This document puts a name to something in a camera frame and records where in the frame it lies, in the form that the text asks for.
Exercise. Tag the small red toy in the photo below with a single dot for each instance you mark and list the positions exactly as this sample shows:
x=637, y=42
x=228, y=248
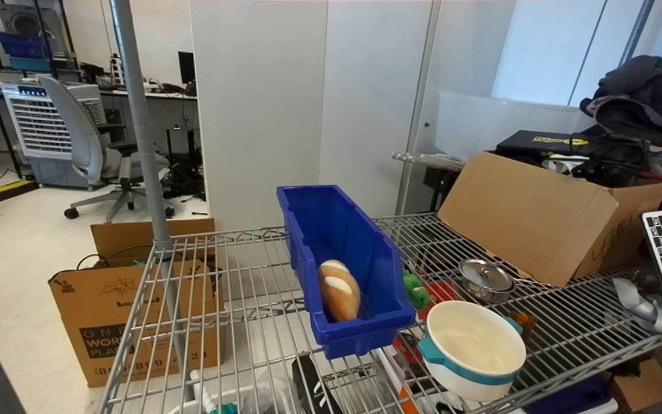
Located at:
x=441, y=292

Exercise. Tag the open plain cardboard box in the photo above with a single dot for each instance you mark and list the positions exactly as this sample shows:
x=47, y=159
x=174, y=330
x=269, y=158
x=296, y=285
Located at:
x=124, y=239

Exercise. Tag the glass pot lid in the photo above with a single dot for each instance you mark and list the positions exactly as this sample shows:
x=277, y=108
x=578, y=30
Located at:
x=483, y=276

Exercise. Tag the white air cooler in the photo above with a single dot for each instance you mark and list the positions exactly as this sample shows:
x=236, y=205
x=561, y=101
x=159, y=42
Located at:
x=39, y=130

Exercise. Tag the white office desk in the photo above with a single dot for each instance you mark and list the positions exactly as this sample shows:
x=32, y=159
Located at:
x=159, y=105

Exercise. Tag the blue plastic storage bin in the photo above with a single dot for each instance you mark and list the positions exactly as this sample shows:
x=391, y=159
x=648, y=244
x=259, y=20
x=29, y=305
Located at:
x=361, y=244

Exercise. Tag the small brown plush toy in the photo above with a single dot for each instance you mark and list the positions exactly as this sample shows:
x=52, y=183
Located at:
x=524, y=320

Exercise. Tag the black item white mark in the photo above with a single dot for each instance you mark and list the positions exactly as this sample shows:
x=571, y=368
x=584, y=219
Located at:
x=312, y=383

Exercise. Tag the printed brown cardboard box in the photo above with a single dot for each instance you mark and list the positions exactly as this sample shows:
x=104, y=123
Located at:
x=101, y=322

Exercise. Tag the small green toy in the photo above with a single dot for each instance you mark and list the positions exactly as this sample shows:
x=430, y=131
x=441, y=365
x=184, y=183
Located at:
x=414, y=290

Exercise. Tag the brown white bread toy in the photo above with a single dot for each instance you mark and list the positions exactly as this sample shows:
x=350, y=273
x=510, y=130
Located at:
x=338, y=296

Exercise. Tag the blue crate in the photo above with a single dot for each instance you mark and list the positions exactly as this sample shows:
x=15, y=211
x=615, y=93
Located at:
x=21, y=45

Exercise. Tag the grey metal shelf post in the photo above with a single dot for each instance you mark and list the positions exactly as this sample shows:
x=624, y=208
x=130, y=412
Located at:
x=416, y=115
x=140, y=123

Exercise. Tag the black computer monitor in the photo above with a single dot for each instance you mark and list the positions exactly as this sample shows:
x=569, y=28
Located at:
x=187, y=70

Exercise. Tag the grey office chair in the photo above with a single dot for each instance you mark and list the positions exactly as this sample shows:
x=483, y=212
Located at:
x=86, y=146

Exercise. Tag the large brown cardboard box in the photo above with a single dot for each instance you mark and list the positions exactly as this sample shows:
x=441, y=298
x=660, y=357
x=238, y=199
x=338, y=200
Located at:
x=529, y=215

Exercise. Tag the black box yellow print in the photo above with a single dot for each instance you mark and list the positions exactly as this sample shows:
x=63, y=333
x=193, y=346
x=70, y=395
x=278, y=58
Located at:
x=538, y=143

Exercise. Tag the grey duct tape wad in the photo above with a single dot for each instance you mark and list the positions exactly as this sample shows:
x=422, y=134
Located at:
x=645, y=307

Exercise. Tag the small brown cardboard box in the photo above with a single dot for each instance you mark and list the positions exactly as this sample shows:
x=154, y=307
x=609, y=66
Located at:
x=645, y=390

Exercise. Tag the black jacket pile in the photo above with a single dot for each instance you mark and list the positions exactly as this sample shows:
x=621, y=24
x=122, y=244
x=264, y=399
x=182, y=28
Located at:
x=645, y=107

